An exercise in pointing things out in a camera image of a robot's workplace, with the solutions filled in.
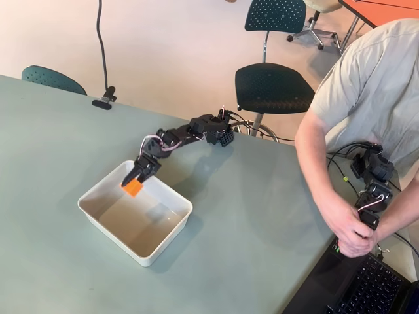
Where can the black laptop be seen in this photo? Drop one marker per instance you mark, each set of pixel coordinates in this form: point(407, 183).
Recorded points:
point(360, 288)

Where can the person's left hand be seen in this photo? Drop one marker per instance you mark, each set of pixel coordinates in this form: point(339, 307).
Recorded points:
point(376, 237)

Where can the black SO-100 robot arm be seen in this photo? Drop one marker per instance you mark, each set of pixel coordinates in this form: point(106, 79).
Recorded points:
point(196, 126)

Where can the person in beige t-shirt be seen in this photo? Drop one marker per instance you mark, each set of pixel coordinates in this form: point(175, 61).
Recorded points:
point(370, 81)

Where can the person's left forearm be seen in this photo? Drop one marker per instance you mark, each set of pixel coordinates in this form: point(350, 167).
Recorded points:
point(397, 212)

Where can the dark green perforated chair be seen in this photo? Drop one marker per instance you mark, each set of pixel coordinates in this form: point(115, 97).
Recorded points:
point(49, 78)
point(271, 88)

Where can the orange cube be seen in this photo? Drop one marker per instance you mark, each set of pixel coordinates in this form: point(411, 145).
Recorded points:
point(133, 189)

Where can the black gooseneck clamp mount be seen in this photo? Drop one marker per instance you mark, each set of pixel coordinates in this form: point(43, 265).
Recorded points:
point(104, 98)

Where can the black leader arm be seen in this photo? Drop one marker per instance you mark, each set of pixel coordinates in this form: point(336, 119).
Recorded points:
point(376, 167)

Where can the person's right forearm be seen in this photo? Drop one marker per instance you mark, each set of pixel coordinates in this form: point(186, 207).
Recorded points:
point(314, 163)

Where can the person's right hand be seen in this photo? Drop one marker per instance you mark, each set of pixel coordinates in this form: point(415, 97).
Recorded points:
point(345, 229)

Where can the orange top table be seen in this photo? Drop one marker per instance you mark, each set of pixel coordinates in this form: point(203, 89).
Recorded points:
point(376, 11)

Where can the white office chair base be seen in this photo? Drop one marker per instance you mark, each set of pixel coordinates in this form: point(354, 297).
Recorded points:
point(324, 5)

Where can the white plastic bin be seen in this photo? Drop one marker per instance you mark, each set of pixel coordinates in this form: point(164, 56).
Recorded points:
point(108, 209)

